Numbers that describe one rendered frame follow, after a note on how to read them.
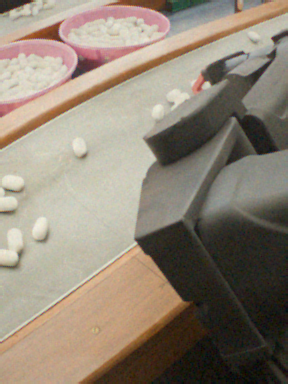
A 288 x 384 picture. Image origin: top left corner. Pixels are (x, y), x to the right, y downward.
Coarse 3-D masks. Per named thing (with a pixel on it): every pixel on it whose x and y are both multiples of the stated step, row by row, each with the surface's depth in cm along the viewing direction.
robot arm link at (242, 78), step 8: (280, 32) 55; (272, 40) 56; (272, 56) 55; (240, 64) 57; (248, 64) 56; (256, 64) 56; (264, 64) 54; (232, 72) 55; (240, 72) 55; (248, 72) 55; (256, 72) 53; (232, 80) 56; (240, 80) 55; (248, 80) 54; (256, 80) 53; (240, 88) 56; (248, 88) 55; (240, 96) 56
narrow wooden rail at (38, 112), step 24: (216, 24) 109; (240, 24) 110; (144, 48) 97; (168, 48) 97; (192, 48) 101; (96, 72) 90; (120, 72) 90; (48, 96) 84; (72, 96) 84; (0, 120) 79; (24, 120) 79; (48, 120) 82; (0, 144) 76
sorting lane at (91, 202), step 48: (240, 48) 104; (96, 96) 88; (144, 96) 88; (48, 144) 78; (96, 144) 78; (144, 144) 78; (48, 192) 70; (96, 192) 70; (0, 240) 63; (48, 240) 64; (96, 240) 64; (0, 288) 58; (48, 288) 58; (0, 336) 52
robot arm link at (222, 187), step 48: (240, 144) 24; (144, 192) 23; (192, 192) 18; (240, 192) 17; (144, 240) 17; (192, 240) 17; (240, 240) 16; (192, 288) 18; (240, 288) 17; (240, 336) 18
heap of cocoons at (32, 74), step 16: (0, 64) 99; (16, 64) 101; (32, 64) 98; (48, 64) 97; (64, 64) 99; (0, 80) 94; (16, 80) 93; (32, 80) 94; (48, 80) 93; (0, 96) 89; (16, 96) 88
